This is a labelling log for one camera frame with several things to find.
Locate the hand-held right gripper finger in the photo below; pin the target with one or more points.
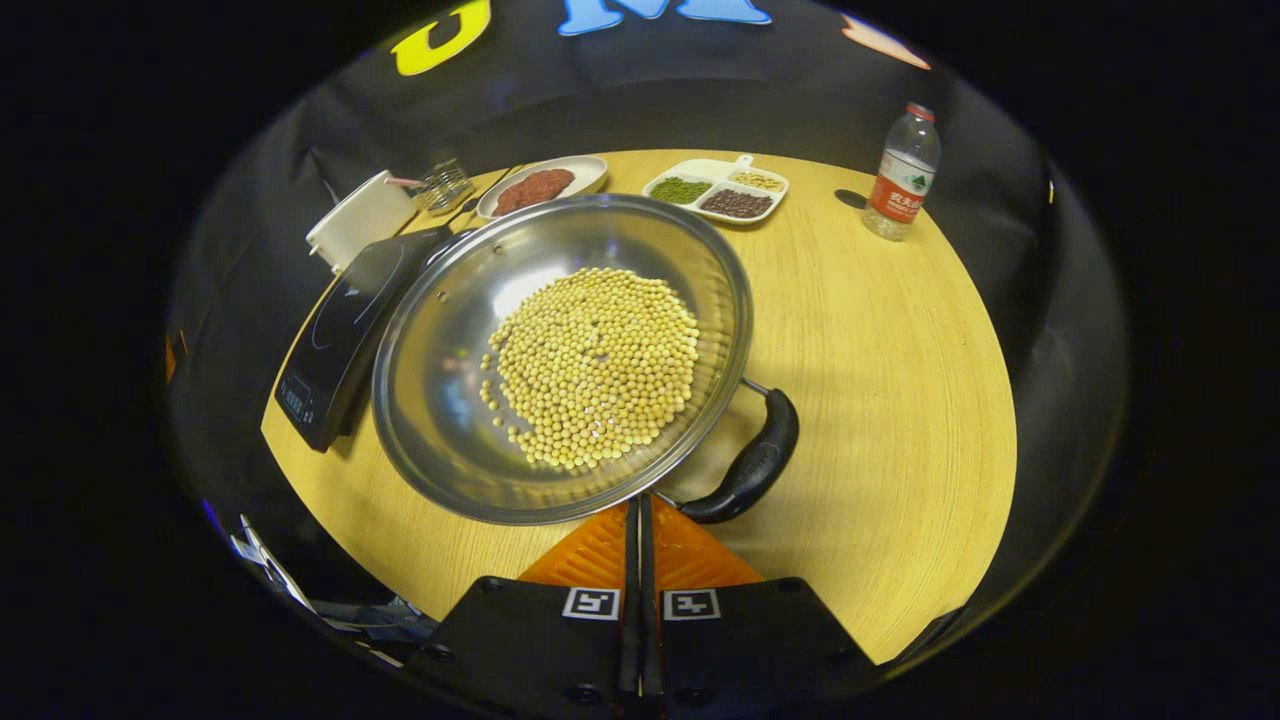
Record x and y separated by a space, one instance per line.
647 620
631 600

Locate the black induction cooktop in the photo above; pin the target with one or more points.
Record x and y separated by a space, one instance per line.
340 330

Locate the pile of soybeans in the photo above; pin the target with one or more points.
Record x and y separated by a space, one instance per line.
600 360

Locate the white toaster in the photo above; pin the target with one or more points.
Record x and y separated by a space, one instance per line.
360 220

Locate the pile of dark red beans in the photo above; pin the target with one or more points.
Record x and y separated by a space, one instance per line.
735 203

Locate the pile of green beans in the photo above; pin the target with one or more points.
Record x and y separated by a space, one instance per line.
680 190

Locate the red meat slices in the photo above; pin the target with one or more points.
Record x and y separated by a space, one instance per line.
535 188

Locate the white round plate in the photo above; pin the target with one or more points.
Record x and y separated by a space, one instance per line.
590 175

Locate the pink stick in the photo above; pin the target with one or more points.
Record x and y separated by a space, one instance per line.
400 182

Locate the pile of pale beans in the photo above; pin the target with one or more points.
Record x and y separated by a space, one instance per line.
757 180

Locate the white divided dish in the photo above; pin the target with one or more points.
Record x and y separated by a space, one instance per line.
710 168

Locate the dark bottle cap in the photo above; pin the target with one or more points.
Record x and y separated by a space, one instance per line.
850 198

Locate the clear plastic water bottle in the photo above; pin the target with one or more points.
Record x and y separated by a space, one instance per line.
900 190

